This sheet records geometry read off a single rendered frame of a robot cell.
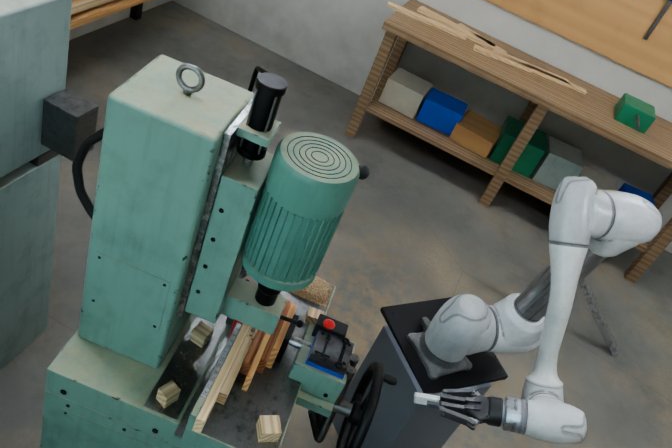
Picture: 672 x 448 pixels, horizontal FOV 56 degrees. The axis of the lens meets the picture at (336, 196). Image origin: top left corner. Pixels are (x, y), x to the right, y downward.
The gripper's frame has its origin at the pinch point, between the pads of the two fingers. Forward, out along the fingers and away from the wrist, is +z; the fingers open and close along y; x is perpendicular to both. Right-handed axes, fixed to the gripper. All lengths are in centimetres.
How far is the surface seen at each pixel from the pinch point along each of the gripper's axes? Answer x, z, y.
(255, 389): -21, 40, 23
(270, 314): -38, 37, 15
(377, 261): 75, 39, -147
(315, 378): -20.6, 26.6, 16.4
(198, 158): -84, 45, 23
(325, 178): -79, 22, 18
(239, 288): -42, 46, 11
